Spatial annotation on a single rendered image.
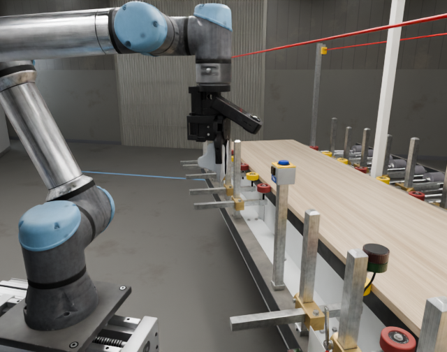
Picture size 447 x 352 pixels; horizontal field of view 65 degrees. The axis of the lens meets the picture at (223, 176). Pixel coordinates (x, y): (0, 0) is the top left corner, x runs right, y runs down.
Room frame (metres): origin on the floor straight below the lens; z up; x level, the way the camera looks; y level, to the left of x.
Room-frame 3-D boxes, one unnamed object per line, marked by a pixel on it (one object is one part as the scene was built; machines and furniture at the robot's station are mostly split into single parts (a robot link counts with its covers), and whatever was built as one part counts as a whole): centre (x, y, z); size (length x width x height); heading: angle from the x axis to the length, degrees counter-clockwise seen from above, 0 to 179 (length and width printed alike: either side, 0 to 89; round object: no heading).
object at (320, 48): (3.47, -0.92, 1.25); 0.09 x 0.08 x 1.10; 11
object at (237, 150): (1.97, -0.08, 0.93); 0.03 x 0.03 x 0.48; 11
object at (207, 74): (0.77, 0.02, 1.54); 0.08 x 0.08 x 0.05
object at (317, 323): (0.97, -0.28, 0.80); 0.13 x 0.06 x 0.05; 11
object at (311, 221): (0.99, -0.27, 0.90); 0.03 x 0.03 x 0.48; 11
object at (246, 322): (0.94, -0.24, 0.80); 0.43 x 0.03 x 0.04; 101
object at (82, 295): (0.67, 0.36, 1.09); 0.15 x 0.15 x 0.10
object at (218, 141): (0.74, 0.01, 1.40); 0.05 x 0.02 x 0.09; 167
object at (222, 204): (1.93, -0.04, 0.80); 0.43 x 0.03 x 0.04; 101
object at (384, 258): (0.76, -0.37, 1.13); 0.06 x 0.06 x 0.02
